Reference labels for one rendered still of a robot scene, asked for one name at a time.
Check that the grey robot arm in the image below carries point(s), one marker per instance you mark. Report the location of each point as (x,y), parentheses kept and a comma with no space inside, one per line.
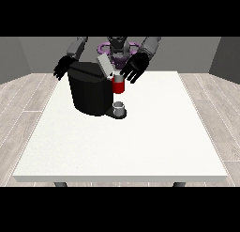
(150,46)
(77,48)

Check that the red pod holder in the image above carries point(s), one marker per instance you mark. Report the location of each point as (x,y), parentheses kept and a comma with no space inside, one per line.
(118,85)

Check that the black coffee machine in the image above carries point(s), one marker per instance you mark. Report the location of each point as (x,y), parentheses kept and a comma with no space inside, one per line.
(89,90)

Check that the small grey coffee pod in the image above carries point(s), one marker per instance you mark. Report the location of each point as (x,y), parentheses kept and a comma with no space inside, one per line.
(117,73)

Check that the pale grey machine lid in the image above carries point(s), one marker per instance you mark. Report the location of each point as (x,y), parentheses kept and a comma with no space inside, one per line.
(105,64)

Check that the small grey cup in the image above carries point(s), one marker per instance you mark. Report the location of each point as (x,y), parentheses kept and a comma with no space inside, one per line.
(119,108)

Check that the grey robot trunk purple rings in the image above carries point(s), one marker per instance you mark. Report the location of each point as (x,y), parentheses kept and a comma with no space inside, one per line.
(117,50)

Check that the dark table leg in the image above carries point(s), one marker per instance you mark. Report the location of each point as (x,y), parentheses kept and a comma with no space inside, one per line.
(179,184)
(60,184)

